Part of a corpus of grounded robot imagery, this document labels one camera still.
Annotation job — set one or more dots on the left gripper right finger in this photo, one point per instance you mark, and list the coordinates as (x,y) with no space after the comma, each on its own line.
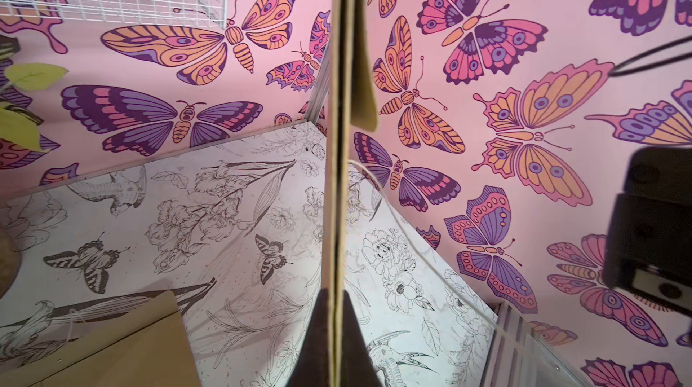
(357,369)

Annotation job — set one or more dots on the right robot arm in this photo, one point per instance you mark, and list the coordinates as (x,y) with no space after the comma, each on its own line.
(649,236)

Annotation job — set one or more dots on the glass vase with plants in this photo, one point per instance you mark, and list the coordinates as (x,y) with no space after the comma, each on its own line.
(21,141)

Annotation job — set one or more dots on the kraft file bag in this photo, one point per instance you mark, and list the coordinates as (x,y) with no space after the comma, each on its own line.
(146,347)
(346,53)

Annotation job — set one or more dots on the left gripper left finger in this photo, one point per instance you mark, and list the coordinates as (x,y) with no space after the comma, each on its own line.
(311,369)

